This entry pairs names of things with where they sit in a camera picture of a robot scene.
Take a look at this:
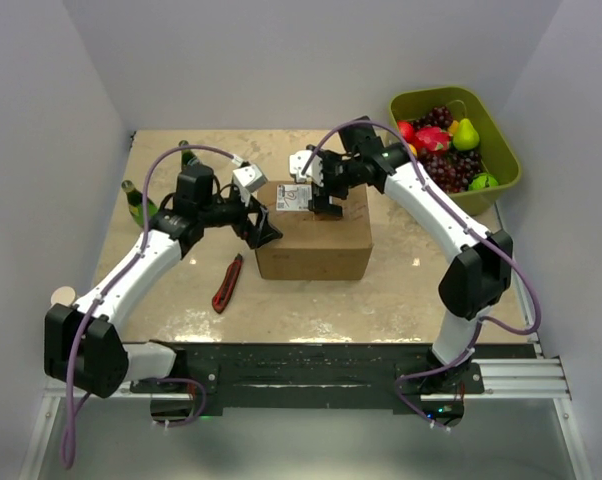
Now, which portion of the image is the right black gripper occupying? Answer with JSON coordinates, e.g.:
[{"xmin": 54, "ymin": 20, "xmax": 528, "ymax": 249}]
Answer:
[{"xmin": 308, "ymin": 152, "xmax": 361, "ymax": 219}]

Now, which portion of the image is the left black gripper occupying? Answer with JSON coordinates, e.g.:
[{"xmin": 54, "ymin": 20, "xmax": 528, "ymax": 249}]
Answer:
[{"xmin": 199, "ymin": 184, "xmax": 281, "ymax": 248}]

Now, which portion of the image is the brown cardboard express box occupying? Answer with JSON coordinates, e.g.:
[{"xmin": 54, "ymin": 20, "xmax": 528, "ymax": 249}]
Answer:
[{"xmin": 255, "ymin": 181, "xmax": 373, "ymax": 281}]

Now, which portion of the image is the red black utility knife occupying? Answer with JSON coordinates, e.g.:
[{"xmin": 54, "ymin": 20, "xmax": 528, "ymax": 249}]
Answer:
[{"xmin": 211, "ymin": 254, "xmax": 244, "ymax": 314}]

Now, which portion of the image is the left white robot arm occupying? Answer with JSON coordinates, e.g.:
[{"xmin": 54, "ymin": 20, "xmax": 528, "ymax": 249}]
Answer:
[{"xmin": 43, "ymin": 163, "xmax": 282, "ymax": 398}]

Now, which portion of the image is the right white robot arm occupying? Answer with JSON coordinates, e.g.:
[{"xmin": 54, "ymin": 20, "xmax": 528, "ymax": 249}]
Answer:
[{"xmin": 288, "ymin": 116, "xmax": 513, "ymax": 393}]

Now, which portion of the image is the white shipping label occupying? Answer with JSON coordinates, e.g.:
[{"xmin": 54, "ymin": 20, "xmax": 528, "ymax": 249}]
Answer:
[{"xmin": 275, "ymin": 184, "xmax": 312, "ymax": 212}]

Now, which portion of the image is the far green glass bottle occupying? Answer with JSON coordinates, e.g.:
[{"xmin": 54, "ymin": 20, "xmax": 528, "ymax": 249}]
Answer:
[{"xmin": 178, "ymin": 140, "xmax": 199, "ymax": 170}]

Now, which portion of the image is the green glass bottle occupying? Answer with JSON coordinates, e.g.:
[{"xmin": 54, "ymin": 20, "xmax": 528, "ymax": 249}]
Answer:
[
  {"xmin": 121, "ymin": 180, "xmax": 145, "ymax": 228},
  {"xmin": 178, "ymin": 140, "xmax": 199, "ymax": 170}
]

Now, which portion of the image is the red apple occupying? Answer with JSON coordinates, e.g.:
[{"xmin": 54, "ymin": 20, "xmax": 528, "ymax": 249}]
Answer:
[{"xmin": 397, "ymin": 120, "xmax": 415, "ymax": 143}]

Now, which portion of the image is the near green glass bottle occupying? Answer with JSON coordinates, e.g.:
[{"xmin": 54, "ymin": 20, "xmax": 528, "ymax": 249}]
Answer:
[{"xmin": 121, "ymin": 180, "xmax": 145, "ymax": 228}]

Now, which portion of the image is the pink dragon fruit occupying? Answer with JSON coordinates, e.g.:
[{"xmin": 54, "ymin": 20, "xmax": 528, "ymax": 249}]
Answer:
[{"xmin": 411, "ymin": 126, "xmax": 452, "ymax": 154}]

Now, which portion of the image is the lower dark grape bunch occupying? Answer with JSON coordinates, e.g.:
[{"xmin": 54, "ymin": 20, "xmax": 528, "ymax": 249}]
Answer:
[{"xmin": 418, "ymin": 149, "xmax": 485, "ymax": 194}]

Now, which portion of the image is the dark grape bunch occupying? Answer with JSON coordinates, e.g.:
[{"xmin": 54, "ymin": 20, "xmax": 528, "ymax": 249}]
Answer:
[
  {"xmin": 411, "ymin": 105, "xmax": 454, "ymax": 130},
  {"xmin": 418, "ymin": 149, "xmax": 485, "ymax": 194}
]

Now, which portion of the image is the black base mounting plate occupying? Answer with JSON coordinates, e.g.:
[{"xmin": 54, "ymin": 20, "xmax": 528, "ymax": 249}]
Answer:
[{"xmin": 125, "ymin": 341, "xmax": 537, "ymax": 418}]

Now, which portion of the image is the upper dark grape bunch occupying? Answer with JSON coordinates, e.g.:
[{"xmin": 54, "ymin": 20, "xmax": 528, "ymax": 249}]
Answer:
[{"xmin": 411, "ymin": 105, "xmax": 454, "ymax": 130}]

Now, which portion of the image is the green pear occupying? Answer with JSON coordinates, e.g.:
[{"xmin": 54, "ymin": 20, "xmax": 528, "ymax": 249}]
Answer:
[{"xmin": 452, "ymin": 118, "xmax": 480, "ymax": 151}]

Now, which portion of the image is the green round fruit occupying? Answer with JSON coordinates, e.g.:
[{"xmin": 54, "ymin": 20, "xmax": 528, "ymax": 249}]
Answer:
[{"xmin": 468, "ymin": 172, "xmax": 499, "ymax": 191}]

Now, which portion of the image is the green plastic fruit bin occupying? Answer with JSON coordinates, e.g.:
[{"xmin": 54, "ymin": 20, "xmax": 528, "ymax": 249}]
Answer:
[{"xmin": 389, "ymin": 86, "xmax": 522, "ymax": 216}]

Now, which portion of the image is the beige pump dispenser bottle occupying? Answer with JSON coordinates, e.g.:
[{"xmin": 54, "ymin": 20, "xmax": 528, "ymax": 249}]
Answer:
[{"xmin": 50, "ymin": 286, "xmax": 77, "ymax": 306}]

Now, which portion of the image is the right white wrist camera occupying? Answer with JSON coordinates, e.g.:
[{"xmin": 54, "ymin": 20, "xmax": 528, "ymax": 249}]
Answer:
[{"xmin": 288, "ymin": 148, "xmax": 324, "ymax": 187}]

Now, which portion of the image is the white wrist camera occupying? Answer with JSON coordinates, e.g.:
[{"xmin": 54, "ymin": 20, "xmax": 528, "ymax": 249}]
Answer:
[
  {"xmin": 288, "ymin": 148, "xmax": 324, "ymax": 187},
  {"xmin": 232, "ymin": 155, "xmax": 268, "ymax": 194}
]

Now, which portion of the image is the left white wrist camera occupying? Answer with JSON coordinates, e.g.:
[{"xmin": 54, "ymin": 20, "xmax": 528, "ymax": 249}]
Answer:
[{"xmin": 232, "ymin": 155, "xmax": 268, "ymax": 194}]

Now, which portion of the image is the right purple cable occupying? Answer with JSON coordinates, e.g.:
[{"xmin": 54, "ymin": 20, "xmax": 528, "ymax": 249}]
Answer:
[{"xmin": 303, "ymin": 119, "xmax": 542, "ymax": 371}]

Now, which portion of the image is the purple cable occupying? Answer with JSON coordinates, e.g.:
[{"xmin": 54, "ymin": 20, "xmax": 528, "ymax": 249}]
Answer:
[
  {"xmin": 303, "ymin": 119, "xmax": 542, "ymax": 371},
  {"xmin": 60, "ymin": 145, "xmax": 245, "ymax": 470}
]

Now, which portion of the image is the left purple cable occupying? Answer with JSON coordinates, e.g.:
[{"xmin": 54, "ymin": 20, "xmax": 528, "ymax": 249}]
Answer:
[{"xmin": 60, "ymin": 145, "xmax": 245, "ymax": 470}]

